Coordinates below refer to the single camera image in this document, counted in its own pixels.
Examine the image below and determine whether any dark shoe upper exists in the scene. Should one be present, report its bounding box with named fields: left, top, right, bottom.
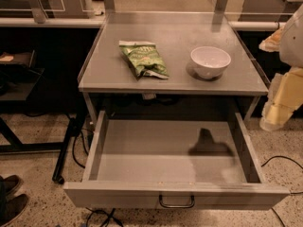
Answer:
left=3, top=175, right=22, bottom=196

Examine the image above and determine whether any green jalapeno chip bag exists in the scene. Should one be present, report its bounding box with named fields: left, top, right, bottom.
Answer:
left=119, top=41, right=169, bottom=79

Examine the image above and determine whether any white horizontal rail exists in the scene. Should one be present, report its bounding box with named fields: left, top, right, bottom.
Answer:
left=0, top=18, right=286, bottom=31

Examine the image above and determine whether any white ceramic bowl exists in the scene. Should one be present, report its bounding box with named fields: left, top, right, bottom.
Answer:
left=190, top=46, right=231, bottom=79

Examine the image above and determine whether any dark shoe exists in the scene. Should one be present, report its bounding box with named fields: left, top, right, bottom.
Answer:
left=3, top=175, right=22, bottom=196
left=0, top=194, right=29, bottom=227

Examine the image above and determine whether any black metal drawer handle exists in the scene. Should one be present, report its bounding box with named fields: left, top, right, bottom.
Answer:
left=158, top=195, right=195, bottom=209

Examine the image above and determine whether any black cables bottom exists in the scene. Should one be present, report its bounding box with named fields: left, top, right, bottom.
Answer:
left=82, top=207, right=125, bottom=227

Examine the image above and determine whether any black floor cable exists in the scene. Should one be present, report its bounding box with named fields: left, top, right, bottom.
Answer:
left=71, top=127, right=95, bottom=169
left=260, top=155, right=303, bottom=227

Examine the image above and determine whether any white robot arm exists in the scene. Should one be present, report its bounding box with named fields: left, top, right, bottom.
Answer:
left=258, top=5, right=303, bottom=131

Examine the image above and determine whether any black floor cable right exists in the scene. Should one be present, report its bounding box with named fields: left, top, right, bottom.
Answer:
left=260, top=155, right=303, bottom=227

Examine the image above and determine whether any dark shoe lower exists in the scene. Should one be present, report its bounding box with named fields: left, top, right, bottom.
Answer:
left=0, top=194, right=29, bottom=227

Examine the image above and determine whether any grey open top drawer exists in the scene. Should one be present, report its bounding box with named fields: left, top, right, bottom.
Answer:
left=63, top=113, right=290, bottom=210

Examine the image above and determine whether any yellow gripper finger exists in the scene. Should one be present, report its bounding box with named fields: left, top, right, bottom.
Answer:
left=259, top=67, right=303, bottom=131
left=258, top=27, right=284, bottom=52

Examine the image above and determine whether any grey cabinet table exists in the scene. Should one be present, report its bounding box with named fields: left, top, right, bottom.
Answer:
left=77, top=10, right=273, bottom=125

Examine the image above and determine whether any black floor cable left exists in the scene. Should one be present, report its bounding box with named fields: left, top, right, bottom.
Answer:
left=71, top=127, right=95, bottom=169

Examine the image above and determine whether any black desk frame left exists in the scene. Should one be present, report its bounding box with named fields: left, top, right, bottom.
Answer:
left=0, top=51, right=85, bottom=184

